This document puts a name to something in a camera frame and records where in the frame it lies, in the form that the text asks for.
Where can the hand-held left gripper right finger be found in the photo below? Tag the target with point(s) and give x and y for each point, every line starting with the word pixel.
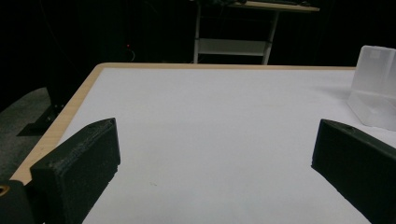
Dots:
pixel 358 168

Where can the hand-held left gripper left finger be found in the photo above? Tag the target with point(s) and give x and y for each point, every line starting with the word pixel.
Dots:
pixel 81 165

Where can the black stand base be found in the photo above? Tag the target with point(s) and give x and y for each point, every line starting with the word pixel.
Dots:
pixel 40 124

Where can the clear plastic pen case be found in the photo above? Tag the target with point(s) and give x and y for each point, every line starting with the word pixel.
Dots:
pixel 376 90

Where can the white table mat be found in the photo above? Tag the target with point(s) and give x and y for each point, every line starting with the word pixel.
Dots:
pixel 218 124

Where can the white metal stand frame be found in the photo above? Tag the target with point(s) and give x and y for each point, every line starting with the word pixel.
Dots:
pixel 232 46

